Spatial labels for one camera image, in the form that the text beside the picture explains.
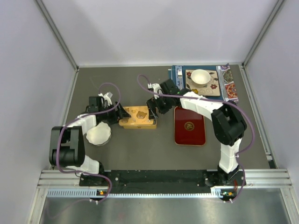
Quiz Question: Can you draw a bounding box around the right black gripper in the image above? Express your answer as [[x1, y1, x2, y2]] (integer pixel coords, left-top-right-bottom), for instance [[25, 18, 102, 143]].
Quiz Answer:
[[146, 92, 172, 120]]

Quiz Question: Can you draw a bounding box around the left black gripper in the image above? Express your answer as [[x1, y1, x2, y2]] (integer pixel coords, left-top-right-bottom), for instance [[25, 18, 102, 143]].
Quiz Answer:
[[99, 100, 131, 125]]

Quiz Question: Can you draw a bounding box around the silver tin lid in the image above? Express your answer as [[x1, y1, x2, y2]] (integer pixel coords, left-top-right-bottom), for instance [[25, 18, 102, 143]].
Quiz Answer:
[[119, 105, 157, 125]]

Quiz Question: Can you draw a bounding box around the gold cookie tin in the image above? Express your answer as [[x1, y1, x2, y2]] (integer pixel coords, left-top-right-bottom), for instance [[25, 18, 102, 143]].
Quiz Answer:
[[119, 121, 157, 129]]

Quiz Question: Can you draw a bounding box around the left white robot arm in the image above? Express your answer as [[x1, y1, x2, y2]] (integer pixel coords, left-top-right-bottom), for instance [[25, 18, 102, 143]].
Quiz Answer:
[[49, 92, 131, 185]]

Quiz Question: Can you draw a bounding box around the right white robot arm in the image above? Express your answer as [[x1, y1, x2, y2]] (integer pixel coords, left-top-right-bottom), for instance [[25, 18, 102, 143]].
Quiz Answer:
[[146, 79, 247, 185]]

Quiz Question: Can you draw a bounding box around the white scalloped dish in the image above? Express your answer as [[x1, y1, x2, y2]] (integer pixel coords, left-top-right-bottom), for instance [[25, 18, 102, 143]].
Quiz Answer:
[[86, 122, 111, 146]]

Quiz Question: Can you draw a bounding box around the red lacquer tray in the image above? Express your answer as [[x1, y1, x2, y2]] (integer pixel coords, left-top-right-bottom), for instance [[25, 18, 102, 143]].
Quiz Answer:
[[174, 107, 206, 146]]

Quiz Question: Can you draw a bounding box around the silver fork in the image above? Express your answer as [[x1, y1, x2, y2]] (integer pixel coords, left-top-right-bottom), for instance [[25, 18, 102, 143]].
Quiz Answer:
[[177, 69, 183, 86]]

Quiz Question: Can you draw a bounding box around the white bowl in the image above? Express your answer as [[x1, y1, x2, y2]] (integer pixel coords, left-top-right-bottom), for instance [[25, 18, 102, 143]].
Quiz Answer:
[[191, 69, 211, 85]]

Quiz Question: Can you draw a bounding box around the patterned colourful cloth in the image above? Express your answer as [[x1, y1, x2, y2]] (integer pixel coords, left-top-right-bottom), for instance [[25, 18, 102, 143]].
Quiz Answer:
[[216, 64, 239, 104]]

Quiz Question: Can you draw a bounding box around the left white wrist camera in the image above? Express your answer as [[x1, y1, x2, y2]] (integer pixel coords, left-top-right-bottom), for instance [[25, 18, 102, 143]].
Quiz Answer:
[[98, 92, 113, 108]]

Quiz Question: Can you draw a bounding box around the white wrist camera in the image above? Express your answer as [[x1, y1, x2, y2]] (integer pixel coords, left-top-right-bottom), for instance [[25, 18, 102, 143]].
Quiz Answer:
[[148, 83, 163, 99], [98, 92, 113, 108]]

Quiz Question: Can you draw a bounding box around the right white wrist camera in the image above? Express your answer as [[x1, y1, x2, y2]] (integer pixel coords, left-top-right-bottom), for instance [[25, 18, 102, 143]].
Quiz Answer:
[[148, 83, 163, 99]]

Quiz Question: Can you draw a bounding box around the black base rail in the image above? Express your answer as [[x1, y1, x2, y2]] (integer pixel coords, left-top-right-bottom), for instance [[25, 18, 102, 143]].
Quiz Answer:
[[79, 169, 246, 194]]

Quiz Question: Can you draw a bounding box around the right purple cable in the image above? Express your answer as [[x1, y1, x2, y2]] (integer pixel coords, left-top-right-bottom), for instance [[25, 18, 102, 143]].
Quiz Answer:
[[137, 74, 255, 203]]

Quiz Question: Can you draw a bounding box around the left aluminium frame post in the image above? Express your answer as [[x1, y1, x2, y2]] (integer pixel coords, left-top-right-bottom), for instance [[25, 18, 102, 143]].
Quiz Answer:
[[34, 0, 79, 71]]

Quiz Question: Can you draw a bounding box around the aluminium frame post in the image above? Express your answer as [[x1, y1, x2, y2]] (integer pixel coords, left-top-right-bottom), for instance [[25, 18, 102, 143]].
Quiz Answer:
[[34, 0, 79, 71], [242, 0, 286, 68]]

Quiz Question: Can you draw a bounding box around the right aluminium frame post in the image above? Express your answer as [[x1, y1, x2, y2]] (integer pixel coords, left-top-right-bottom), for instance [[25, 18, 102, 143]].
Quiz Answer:
[[242, 0, 286, 68]]

